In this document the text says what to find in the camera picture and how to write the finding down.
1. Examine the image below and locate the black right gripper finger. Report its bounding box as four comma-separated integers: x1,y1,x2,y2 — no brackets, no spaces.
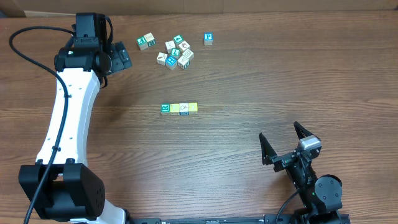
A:
259,133,277,165
294,121,313,139

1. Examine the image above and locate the green R wooden block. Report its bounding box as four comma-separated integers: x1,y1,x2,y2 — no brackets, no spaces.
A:
160,103,170,115

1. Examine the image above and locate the yellow G wooden block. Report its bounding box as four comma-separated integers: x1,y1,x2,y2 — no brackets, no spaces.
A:
170,103,180,115

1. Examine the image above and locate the white block blue side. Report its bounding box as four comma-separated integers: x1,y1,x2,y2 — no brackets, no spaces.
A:
179,103,189,115

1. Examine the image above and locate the white pineapple wooden block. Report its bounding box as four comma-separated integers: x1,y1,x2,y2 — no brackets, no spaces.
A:
188,102,198,114

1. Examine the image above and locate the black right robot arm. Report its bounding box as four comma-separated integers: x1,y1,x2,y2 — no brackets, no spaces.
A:
259,121,349,223

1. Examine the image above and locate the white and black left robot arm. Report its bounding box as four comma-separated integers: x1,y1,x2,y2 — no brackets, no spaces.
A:
18,42,132,223

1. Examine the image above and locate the green letter wooden block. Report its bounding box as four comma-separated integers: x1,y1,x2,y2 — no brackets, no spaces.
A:
136,36,149,50

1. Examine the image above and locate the white block with 2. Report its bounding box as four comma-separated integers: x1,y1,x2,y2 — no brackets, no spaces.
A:
144,32,156,47

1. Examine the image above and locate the white hammer picture block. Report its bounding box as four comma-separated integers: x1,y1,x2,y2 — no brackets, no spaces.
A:
157,52,168,65

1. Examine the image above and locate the blue H wooden block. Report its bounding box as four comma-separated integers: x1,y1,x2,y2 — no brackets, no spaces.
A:
165,56,177,70

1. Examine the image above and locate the green L wooden block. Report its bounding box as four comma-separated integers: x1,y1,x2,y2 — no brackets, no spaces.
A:
170,48,181,60

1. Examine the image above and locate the green top wooden block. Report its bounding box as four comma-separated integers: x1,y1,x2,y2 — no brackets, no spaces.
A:
173,34,184,45

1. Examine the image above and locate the white acorn picture block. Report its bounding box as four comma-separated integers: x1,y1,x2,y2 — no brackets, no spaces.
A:
178,40,190,52

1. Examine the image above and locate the white pretzel picture block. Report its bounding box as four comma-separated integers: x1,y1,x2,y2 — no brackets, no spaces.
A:
183,49,194,61

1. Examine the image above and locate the blue P wooden block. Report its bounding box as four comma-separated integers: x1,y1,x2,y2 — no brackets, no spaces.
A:
203,32,213,45

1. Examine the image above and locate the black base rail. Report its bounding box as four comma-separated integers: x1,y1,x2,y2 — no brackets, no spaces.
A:
132,213,351,224

